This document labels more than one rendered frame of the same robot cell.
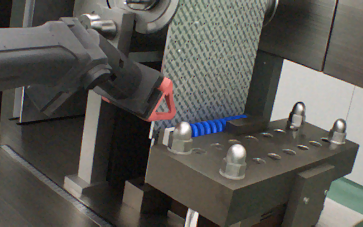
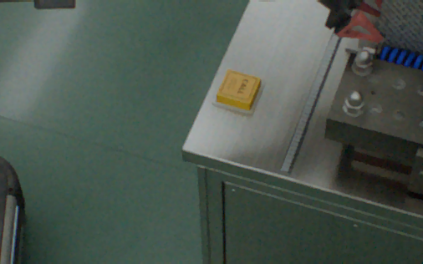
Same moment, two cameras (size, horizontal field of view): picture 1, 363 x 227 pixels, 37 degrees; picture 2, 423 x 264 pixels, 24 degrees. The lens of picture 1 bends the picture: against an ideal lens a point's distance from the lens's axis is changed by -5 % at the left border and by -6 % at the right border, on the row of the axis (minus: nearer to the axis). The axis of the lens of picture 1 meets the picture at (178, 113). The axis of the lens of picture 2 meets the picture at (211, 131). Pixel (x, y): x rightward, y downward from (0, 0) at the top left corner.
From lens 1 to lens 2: 1.50 m
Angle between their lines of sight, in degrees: 64
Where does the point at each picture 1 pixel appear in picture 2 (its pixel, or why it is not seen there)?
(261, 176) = (369, 125)
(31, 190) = (316, 27)
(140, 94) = (333, 15)
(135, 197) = not seen: hidden behind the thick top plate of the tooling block
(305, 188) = (420, 163)
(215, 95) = not seen: outside the picture
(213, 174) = (340, 99)
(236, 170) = (346, 108)
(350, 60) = not seen: outside the picture
